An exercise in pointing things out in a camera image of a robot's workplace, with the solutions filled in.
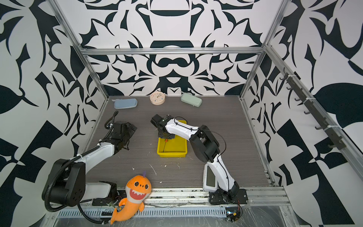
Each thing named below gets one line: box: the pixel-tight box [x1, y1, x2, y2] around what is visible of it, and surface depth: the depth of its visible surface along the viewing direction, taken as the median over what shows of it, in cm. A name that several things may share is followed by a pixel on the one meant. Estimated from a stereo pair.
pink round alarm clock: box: [149, 91, 166, 106], surface depth 117 cm
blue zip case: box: [111, 98, 138, 110], surface depth 114 cm
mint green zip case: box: [180, 92, 203, 108], surface depth 118 cm
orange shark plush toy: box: [110, 171, 152, 225], surface depth 70 cm
